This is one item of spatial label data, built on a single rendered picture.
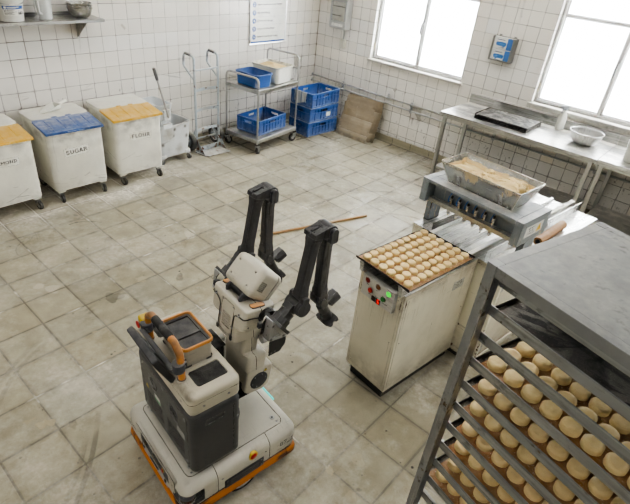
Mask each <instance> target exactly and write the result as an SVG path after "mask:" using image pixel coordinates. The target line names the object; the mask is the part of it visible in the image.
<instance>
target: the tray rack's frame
mask: <svg viewBox="0 0 630 504"><path fill-rule="evenodd" d="M497 259H498V260H500V261H501V262H503V263H504V264H505V265H504V266H501V267H498V269H497V271H496V274H495V278H496V279H497V280H499V281H500V282H502V283H503V284H504V285H506V286H507V287H509V288H510V289H512V290H513V291H515V292H516V293H517V294H519V295H520V296H522V297H523V298H525V299H526V300H528V301H529V302H531V303H532V304H533V305H535V306H536V307H538V308H539V309H541V310H542V311H544V312H545V313H546V314H548V315H549V316H551V317H552V318H554V319H555V320H557V321H558V322H560V323H561V324H562V325H564V326H565V327H567V328H568V329H570V330H571V331H573V332H574V333H576V334H577V335H578V336H580V337H581V338H583V339H584V340H586V341H587V342H589V343H590V344H591V345H593V346H594V347H596V348H597V349H599V350H600V351H602V352H603V353H605V354H606V355H607V356H609V357H610V358H612V359H613V360H615V361H616V362H618V363H619V364H620V365H622V366H623V367H625V368H626V369H628V370H629V371H630V236H629V235H627V234H625V233H623V232H621V231H619V230H617V229H615V228H613V227H609V228H606V229H604V228H602V227H600V226H598V225H596V224H594V225H591V226H588V227H585V228H582V229H579V230H576V231H573V232H570V233H568V234H565V235H562V236H559V237H556V238H553V239H550V240H547V241H544V242H541V243H539V244H536V245H533V246H530V247H527V248H524V249H521V250H518V251H515V252H513V253H510V254H507V255H504V256H501V257H498V258H497Z"/></svg>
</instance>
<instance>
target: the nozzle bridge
mask: <svg viewBox="0 0 630 504"><path fill-rule="evenodd" d="M451 193H453V194H452V195H453V196H454V197H453V203H452V205H451V206H450V205H449V202H448V198H449V196H450V194H451ZM452 195H451V196H452ZM451 196H450V198H451ZM459 197H461V198H460V199H461V200H462V201H461V207H460V209H459V210H457V206H456V202H457V200H458V198H459ZM450 198H449V201H450ZM419 199H421V200H423V201H427V204H426V209H425V213H424V217H423V218H424V219H426V220H430V219H432V218H435V217H437V216H438V214H439V211H440V207H442V208H444V209H446V210H448V211H450V212H452V213H454V214H456V215H458V216H460V217H462V218H464V219H466V220H468V221H470V222H472V223H474V224H476V225H478V226H479V227H481V228H483V229H485V230H487V231H489V232H491V233H493V234H495V235H497V236H499V237H501V238H503V239H505V240H507V241H509V243H508V245H510V246H512V247H514V248H516V249H515V251H518V250H521V249H524V248H527V247H530V246H532V243H533V241H534V237H536V236H538V235H540V234H542V233H543V232H544V230H545V227H546V225H547V222H548V220H549V217H550V215H551V212H552V210H551V209H549V208H547V207H544V206H542V205H540V204H538V203H535V202H533V201H531V200H529V201H528V202H527V203H526V204H525V205H523V206H520V207H518V208H516V209H514V210H509V209H507V208H505V207H503V206H501V205H498V204H496V203H494V202H492V201H490V200H488V199H486V198H483V197H481V196H479V195H477V194H475V193H473V192H471V191H468V190H466V189H464V188H462V187H460V186H458V185H456V184H453V183H451V182H449V181H448V178H447V175H446V172H445V170H443V171H440V172H436V173H433V174H430V175H427V176H424V179H423V183H422V187H421V192H420V196H419ZM460 199H459V200H460ZM459 200H458V202H459ZM468 201H469V202H468ZM458 202H457V205H458ZM467 202H468V203H470V208H469V211H468V214H465V210H464V206H465V204H466V203H467ZM468 203H467V204H468ZM476 205H478V206H477V207H478V214H477V217H476V218H473V213H474V212H473V209H474V208H475V206H476ZM485 209H486V212H487V217H486V220H485V222H482V221H481V220H482V218H481V215H482V213H483V211H484V210H485ZM475 210H476V208H475ZM475 210H474V211H475ZM472 212H473V213H472ZM494 214H495V215H494ZM493 215H494V216H496V218H495V219H496V220H495V223H494V226H493V227H491V226H490V224H491V223H490V219H491V217H492V216H493ZM494 216H493V217H494ZM482 217H483V215H482Z"/></svg>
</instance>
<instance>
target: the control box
mask: <svg viewBox="0 0 630 504"><path fill-rule="evenodd" d="M366 278H369V279H370V282H369V283H368V282H367V281H366ZM376 285H379V286H380V290H377V288H376ZM368 288H371V289H372V292H371V293H369V292H368ZM361 292H362V293H363V294H364V295H366V296H367V297H368V298H370V299H371V300H372V297H373V298H374V299H373V300H374V302H375V303H376V302H377V300H379V302H377V303H379V304H378V305H379V306H381V307H382V308H383V309H385V310H386V311H387V312H389V313H390V314H392V313H394V312H395V307H396V303H397V299H398V296H397V293H398V291H396V290H395V289H393V288H392V287H390V286H389V285H387V284H386V283H384V282H383V281H382V280H380V279H379V278H377V277H376V276H374V275H373V274H371V273H370V272H368V271H367V272H365V273H364V277H363V282H362V288H361ZM387 292H389V293H390V294H391V297H388V296H387V295H386V293H387ZM381 297H384V298H385V302H382V301H381V300H380V298H381ZM373 300H372V301H373ZM377 303H376V304H377Z"/></svg>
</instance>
